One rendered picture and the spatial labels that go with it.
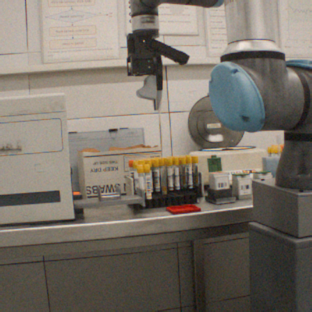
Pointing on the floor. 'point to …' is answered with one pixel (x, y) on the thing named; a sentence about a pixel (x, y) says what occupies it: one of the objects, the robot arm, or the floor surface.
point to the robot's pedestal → (279, 270)
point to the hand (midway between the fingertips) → (158, 105)
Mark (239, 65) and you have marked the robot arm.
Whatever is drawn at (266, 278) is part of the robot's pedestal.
